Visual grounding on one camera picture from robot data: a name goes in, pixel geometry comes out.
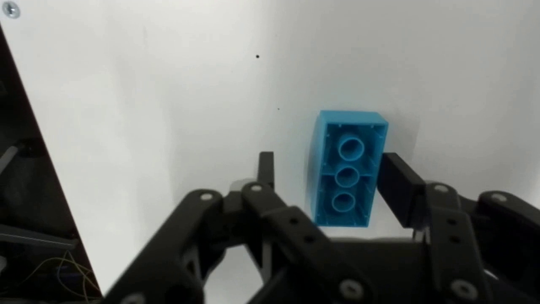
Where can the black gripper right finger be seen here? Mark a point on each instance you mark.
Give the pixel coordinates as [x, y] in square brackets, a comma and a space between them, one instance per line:
[481, 250]

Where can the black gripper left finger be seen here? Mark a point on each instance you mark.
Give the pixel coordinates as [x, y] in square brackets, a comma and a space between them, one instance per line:
[295, 260]

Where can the blue lego brick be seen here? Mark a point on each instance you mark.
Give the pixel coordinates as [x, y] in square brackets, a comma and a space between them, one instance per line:
[342, 166]

